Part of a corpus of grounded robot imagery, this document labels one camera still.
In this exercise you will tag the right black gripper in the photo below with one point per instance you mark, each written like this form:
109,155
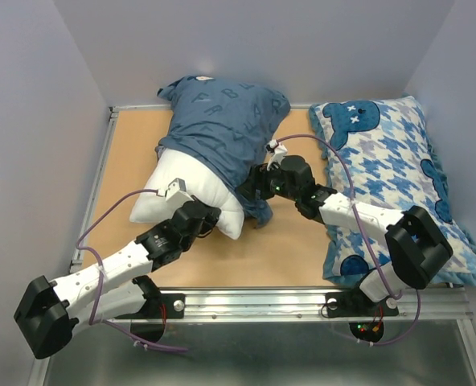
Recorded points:
256,178

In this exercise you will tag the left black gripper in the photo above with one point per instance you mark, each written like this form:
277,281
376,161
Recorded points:
210,219

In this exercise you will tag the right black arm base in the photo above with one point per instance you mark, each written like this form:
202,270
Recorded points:
368,316

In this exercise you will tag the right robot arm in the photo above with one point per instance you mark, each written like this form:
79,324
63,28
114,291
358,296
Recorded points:
417,247

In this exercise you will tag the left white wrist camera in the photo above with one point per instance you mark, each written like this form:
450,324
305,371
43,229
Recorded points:
174,194

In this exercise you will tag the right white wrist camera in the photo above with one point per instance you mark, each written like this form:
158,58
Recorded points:
277,152

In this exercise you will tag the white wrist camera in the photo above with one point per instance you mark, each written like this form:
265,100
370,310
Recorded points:
174,194
277,152

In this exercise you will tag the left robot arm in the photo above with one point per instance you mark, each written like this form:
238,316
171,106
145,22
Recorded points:
49,311

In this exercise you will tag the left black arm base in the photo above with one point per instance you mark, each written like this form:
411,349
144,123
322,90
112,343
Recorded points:
149,322

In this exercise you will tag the blue houndstooth bear pillow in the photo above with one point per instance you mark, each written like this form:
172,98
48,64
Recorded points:
380,151

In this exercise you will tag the white pillow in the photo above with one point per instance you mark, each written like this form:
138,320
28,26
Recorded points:
179,177

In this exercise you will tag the dark blue lettered pillowcase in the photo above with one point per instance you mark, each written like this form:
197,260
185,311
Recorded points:
225,125

